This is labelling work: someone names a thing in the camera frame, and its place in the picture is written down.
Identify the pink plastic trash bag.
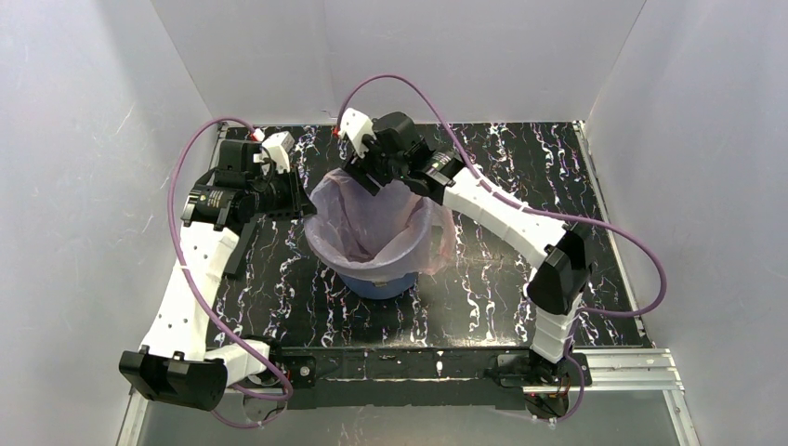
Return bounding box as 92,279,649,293
304,168,455,282

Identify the blue plastic trash bin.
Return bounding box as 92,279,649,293
339,272,419,300

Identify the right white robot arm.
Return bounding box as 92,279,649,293
338,108,591,366

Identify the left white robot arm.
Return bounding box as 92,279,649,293
119,131,315,411

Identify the black rectangular block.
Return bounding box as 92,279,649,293
223,221,259,278

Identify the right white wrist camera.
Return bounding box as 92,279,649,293
338,108,374,158

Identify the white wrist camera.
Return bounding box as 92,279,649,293
251,128,295,175
338,108,374,158

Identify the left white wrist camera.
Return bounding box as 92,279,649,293
251,128,295,175

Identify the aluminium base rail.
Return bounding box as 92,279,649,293
120,347,699,445

